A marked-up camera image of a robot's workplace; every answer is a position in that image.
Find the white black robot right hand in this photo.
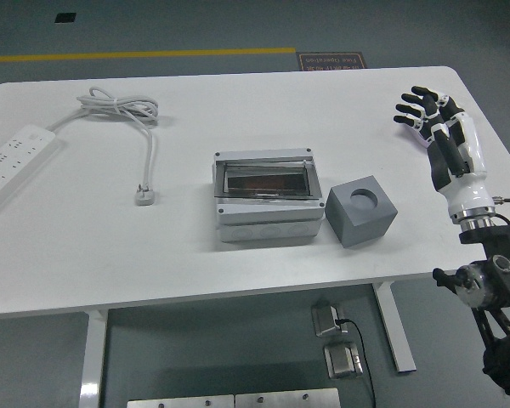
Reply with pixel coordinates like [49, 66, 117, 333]
[392, 85, 496, 216]

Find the transparent hinged box lid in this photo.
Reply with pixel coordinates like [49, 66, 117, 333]
[212, 157, 322, 199]

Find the grey block battery holder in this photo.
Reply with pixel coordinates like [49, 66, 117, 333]
[325, 174, 399, 249]

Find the grey plastic junction box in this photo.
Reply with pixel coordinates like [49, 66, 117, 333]
[212, 147, 326, 244]

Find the white table leg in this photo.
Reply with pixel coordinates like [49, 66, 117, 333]
[371, 280, 417, 374]
[78, 309, 110, 408]

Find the brown floor sign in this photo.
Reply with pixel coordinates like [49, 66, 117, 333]
[296, 51, 368, 72]

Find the silver metal plate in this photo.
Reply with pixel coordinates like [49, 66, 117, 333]
[126, 394, 235, 408]
[234, 387, 341, 408]

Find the yellow floor tape line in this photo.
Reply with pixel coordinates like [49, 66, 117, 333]
[0, 47, 298, 64]

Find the white power strip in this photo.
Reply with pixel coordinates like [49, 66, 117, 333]
[0, 123, 64, 215]

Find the black floor cable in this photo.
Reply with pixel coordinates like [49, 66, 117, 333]
[335, 317, 377, 408]

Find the white power cord with plug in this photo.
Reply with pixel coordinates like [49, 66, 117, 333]
[46, 86, 160, 207]

